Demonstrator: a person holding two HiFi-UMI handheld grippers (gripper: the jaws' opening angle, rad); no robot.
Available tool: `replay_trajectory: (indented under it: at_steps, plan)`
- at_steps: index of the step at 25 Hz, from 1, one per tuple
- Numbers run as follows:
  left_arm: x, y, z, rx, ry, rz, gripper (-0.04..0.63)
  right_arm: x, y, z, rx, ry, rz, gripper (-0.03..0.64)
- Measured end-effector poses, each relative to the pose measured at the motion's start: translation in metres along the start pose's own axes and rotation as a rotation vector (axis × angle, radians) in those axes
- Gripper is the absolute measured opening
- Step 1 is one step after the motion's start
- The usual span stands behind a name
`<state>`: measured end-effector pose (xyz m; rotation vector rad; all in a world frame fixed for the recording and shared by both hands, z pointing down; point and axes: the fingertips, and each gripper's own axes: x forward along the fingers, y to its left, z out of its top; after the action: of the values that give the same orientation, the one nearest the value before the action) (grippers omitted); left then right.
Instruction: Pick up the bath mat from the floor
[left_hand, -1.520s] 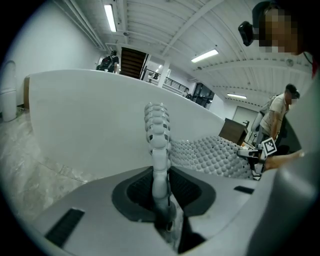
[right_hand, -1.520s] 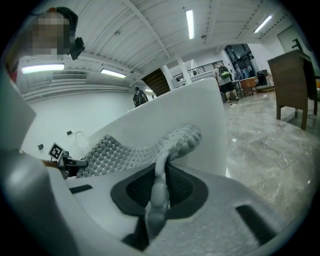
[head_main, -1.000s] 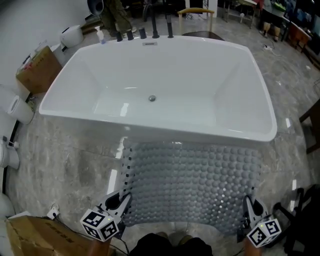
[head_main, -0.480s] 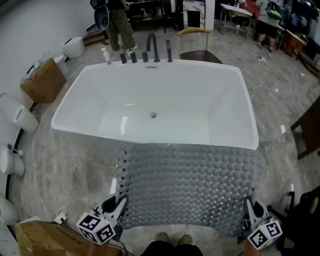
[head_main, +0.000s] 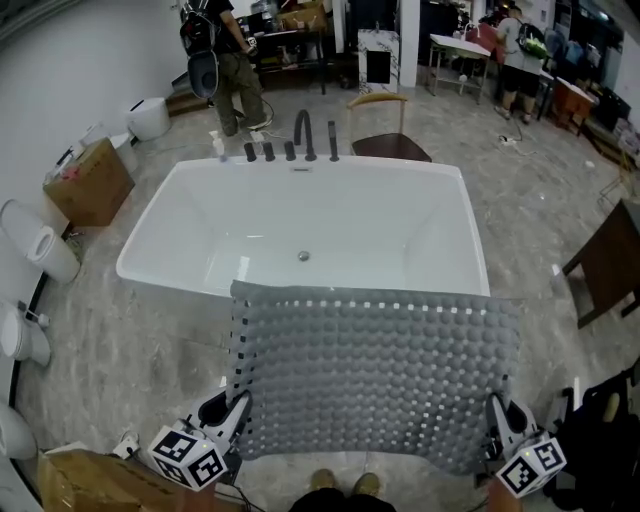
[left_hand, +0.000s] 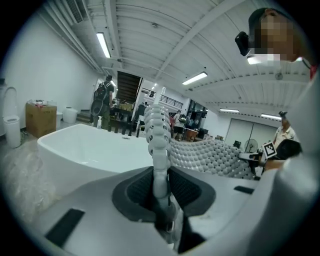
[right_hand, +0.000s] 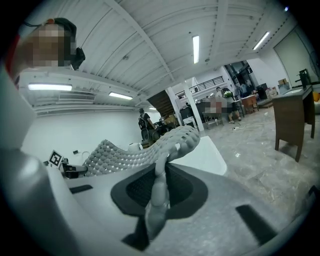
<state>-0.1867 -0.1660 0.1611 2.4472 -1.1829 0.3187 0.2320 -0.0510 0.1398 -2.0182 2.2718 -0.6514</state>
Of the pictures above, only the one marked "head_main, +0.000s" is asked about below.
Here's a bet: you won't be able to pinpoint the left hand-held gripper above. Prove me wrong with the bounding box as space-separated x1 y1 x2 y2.
147 389 254 494

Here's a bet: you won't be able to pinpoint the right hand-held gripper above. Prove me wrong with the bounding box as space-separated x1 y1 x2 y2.
487 393 568 498

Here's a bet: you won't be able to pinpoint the grey perforated bath mat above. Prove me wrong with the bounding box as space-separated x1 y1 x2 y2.
224 279 526 475

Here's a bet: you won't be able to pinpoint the white bathtub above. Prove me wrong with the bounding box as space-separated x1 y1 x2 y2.
115 155 491 304

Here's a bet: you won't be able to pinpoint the person's left forearm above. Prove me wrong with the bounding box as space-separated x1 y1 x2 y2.
187 487 219 512

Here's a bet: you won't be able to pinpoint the person's right forearm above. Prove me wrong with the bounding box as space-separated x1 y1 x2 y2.
487 477 524 512

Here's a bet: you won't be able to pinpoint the black office chair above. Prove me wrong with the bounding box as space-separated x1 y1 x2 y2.
542 367 640 512

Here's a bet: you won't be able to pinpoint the large taped cardboard box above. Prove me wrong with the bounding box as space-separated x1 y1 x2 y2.
37 447 201 512

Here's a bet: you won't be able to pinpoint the person's left tan shoe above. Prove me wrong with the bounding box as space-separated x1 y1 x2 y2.
310 468 341 494

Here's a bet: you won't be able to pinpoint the person's tan shoe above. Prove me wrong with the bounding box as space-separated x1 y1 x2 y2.
352 472 382 496
310 468 341 494

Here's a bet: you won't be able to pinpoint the person's black shorts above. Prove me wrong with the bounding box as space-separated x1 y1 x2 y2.
289 489 396 512

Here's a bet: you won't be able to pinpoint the person's right tan shoe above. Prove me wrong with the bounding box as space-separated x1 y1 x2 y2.
352 472 382 496

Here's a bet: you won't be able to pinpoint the dark wooden desk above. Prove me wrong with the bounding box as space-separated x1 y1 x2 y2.
562 198 640 330

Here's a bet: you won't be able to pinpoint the white toilet with open lid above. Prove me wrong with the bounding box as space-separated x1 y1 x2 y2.
0 199 81 286

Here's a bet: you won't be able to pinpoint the brown cardboard box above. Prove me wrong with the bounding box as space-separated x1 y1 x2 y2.
42 137 136 228

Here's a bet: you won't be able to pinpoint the white ceramic fixture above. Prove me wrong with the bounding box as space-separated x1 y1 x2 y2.
109 133 139 174

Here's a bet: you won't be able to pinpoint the clear pump bottle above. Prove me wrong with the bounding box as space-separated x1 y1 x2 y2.
208 130 231 165

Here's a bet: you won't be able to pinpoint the black curved faucet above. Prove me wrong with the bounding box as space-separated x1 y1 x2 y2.
293 109 318 162

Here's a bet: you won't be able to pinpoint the brown chair with gold back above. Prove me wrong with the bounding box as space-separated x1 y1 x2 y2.
347 92 433 163

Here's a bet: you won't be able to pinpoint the small wooden cabinet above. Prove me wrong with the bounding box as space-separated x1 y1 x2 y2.
552 77 597 136

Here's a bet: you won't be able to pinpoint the black round hanging bag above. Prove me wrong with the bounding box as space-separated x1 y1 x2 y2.
187 49 220 100

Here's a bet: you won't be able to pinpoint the black work table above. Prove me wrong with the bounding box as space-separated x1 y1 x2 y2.
244 27 331 96

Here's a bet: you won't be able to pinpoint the green backpack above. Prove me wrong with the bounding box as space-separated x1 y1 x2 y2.
517 19 547 59

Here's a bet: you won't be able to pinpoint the black and red backpack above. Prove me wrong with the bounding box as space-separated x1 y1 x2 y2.
179 0 216 56

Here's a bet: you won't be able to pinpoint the steel table with sink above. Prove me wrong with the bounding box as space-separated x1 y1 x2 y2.
428 33 492 105

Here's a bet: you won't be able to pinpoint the red cloth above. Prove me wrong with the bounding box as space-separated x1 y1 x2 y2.
467 22 501 56

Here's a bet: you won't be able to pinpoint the open cardboard box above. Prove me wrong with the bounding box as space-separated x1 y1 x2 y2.
276 2 329 31

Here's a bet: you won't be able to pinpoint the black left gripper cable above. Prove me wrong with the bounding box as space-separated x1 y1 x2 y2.
214 479 261 512

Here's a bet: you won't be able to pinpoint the marble pedestal cabinet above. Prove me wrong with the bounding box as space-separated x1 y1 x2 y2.
357 28 401 96

